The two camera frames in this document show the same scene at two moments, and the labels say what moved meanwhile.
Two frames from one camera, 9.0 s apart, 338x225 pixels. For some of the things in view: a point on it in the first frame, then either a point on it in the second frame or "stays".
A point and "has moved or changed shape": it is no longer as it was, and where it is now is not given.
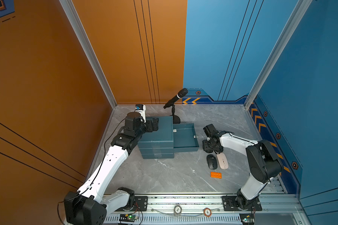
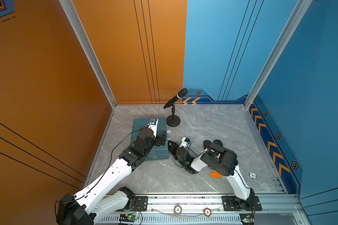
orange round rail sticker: [207, 212] stays
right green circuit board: [247, 219] stays
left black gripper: [150, 129] to [158, 138]
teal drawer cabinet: [158, 144] has moved or changed shape
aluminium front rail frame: [276, 210] stays
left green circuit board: [127, 217] stays
